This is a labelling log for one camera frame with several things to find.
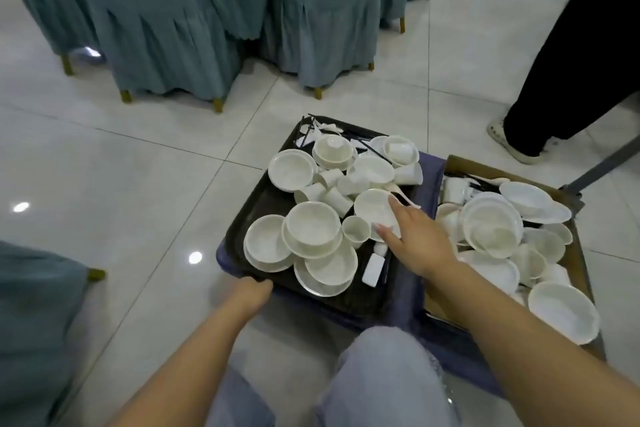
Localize person's right forearm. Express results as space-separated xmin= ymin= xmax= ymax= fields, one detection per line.
xmin=422 ymin=255 xmax=640 ymax=427

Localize person's right hand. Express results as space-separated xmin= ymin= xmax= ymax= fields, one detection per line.
xmin=375 ymin=196 xmax=459 ymax=281

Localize blue platform cart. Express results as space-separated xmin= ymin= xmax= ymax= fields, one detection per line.
xmin=215 ymin=150 xmax=507 ymax=398

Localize grey metal cart handle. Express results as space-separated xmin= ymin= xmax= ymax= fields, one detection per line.
xmin=559 ymin=133 xmax=640 ymax=198

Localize black tray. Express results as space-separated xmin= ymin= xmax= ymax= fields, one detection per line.
xmin=219 ymin=113 xmax=426 ymax=322

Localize person's left forearm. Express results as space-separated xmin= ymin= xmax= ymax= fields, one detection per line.
xmin=107 ymin=304 xmax=253 ymax=427

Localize person's left hand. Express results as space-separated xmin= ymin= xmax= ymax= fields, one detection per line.
xmin=222 ymin=276 xmax=274 ymax=325

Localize bunch of black chopsticks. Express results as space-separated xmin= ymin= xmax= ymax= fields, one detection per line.
xmin=299 ymin=113 xmax=396 ymax=166

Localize brown cardboard tray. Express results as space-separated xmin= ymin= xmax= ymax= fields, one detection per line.
xmin=423 ymin=155 xmax=607 ymax=362

